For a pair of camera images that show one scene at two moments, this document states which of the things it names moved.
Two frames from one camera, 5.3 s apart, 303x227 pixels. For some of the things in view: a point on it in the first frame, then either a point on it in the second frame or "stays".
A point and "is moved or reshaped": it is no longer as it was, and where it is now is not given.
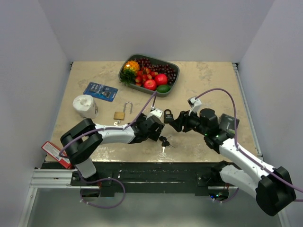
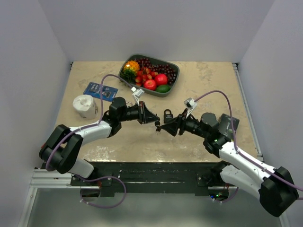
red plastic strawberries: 145,74 stays
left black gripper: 154,135 to 145,116
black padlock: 167,117 stays
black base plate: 147,178 stays
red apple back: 161,79 stays
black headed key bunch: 165,143 is moved or reshaped
